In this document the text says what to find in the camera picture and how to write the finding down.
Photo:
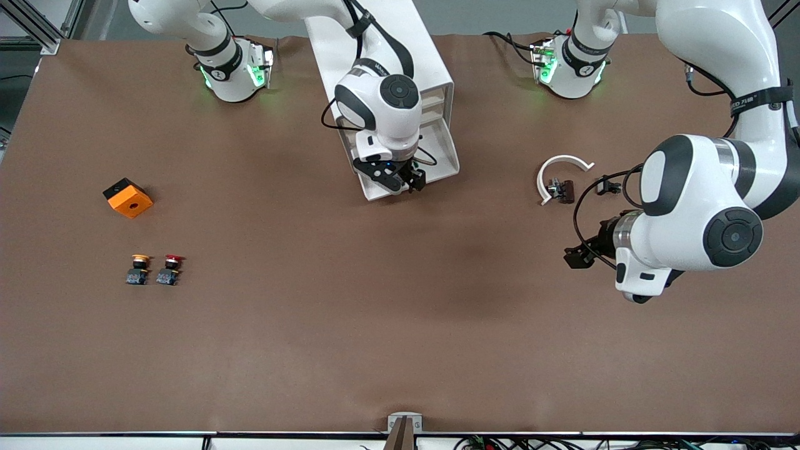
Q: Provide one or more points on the orange black button enclosure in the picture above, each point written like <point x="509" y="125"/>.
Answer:
<point x="130" y="203"/>

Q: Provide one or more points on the red push button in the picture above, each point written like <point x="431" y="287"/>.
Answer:
<point x="167" y="275"/>

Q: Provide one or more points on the brown mounting post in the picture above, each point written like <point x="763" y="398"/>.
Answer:
<point x="401" y="437"/>

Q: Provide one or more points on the grey metal bracket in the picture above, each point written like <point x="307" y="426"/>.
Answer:
<point x="392" y="420"/>

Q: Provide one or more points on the black small clip component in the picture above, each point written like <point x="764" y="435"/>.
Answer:
<point x="606" y="186"/>

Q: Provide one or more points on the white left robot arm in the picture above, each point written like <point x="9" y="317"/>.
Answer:
<point x="694" y="206"/>

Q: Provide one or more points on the yellow push button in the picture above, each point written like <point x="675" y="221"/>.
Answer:
<point x="137" y="275"/>

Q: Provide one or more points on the brown paper table cover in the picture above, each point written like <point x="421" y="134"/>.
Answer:
<point x="400" y="312"/>

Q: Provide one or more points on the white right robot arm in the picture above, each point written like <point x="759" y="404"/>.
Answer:
<point x="381" y="119"/>

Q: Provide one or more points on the brown small electrical component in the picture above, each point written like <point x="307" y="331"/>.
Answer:
<point x="567" y="192"/>

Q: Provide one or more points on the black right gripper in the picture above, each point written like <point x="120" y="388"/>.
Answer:
<point x="415" y="177"/>

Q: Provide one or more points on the aluminium frame profile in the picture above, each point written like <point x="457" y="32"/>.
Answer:
<point x="784" y="12"/>
<point x="47" y="42"/>

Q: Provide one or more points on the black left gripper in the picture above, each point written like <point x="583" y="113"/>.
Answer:
<point x="604" y="239"/>

